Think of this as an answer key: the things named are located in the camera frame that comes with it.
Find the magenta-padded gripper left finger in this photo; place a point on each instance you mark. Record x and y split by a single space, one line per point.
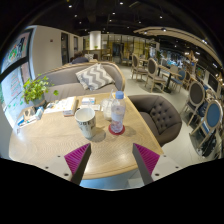
77 159

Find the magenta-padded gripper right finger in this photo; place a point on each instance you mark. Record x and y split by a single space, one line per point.
146 159

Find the clear plastic water bottle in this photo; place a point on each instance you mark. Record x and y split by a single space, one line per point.
117 113

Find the white mug with black lettering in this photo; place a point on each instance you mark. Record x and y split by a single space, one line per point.
85 122

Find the flat round red coaster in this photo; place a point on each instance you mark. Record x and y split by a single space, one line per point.
111 131

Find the dark grey tufted armchair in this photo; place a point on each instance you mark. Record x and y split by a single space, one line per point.
160 116

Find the white card packs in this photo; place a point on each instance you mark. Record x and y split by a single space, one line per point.
89 102

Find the clear plastic cup with straw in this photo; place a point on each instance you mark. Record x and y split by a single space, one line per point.
106 108

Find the light blue tissue pack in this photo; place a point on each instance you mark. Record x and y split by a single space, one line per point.
39 113

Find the group of dining chairs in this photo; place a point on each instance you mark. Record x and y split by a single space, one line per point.
196 100

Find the grey curved sofa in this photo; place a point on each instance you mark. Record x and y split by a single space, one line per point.
63 80

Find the green potted plant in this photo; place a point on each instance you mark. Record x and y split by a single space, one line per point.
35 89

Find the grey chevron cushion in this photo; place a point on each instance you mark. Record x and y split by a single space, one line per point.
95 76

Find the person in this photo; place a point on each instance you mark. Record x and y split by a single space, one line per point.
79 58

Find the group of ceiling spotlights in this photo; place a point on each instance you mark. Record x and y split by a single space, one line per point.
121 3

